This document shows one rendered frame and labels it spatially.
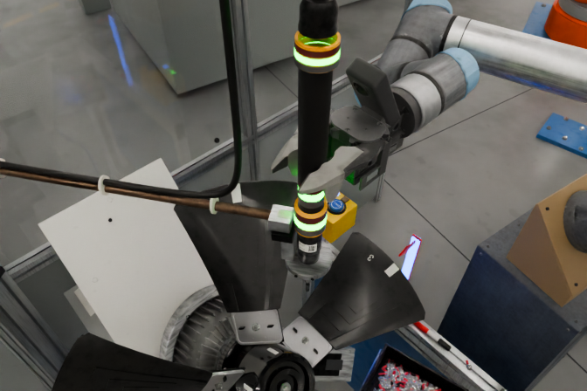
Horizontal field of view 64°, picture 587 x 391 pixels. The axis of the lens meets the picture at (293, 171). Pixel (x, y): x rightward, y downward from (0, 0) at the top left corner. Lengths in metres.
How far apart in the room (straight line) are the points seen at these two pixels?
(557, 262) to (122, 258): 0.97
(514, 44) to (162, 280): 0.78
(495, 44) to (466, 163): 2.33
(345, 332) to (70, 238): 0.55
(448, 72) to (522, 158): 2.61
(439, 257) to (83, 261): 1.95
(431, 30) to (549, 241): 0.63
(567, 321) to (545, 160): 2.10
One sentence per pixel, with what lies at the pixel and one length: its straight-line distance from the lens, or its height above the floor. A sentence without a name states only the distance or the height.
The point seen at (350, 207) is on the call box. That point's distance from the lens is 1.28.
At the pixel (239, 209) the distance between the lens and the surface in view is 0.65.
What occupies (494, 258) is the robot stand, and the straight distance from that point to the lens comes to 1.37.
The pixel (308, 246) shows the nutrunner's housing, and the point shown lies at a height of 1.51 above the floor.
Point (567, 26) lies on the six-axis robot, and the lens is 4.47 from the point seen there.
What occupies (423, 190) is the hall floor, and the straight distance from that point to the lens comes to 2.87.
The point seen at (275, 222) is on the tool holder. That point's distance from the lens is 0.63.
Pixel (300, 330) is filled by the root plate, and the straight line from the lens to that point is 0.95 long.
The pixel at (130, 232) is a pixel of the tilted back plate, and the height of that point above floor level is 1.29.
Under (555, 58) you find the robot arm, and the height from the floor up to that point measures 1.66.
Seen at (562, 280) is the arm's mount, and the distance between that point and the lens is 1.30.
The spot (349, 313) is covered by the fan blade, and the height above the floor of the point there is 1.19.
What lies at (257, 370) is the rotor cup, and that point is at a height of 1.26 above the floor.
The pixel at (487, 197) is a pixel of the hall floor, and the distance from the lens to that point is 2.95.
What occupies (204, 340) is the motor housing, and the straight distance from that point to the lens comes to 0.96.
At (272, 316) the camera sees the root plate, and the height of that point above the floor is 1.27.
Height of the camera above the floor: 2.04
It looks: 45 degrees down
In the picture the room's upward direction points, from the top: straight up
